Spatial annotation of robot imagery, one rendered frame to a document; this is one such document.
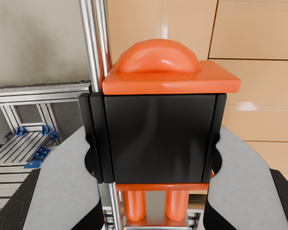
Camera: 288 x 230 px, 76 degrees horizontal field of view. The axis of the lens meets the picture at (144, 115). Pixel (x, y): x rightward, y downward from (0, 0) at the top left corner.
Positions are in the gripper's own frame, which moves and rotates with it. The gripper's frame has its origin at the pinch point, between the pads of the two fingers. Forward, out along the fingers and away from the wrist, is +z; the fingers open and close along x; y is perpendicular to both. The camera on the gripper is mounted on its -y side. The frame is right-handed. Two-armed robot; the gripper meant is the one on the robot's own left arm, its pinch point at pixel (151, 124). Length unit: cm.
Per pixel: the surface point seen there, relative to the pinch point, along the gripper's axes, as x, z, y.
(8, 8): -89, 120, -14
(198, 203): 28, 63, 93
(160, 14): 4, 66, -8
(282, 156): 69, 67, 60
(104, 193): -30, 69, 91
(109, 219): -29, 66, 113
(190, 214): 26, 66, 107
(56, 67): -67, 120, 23
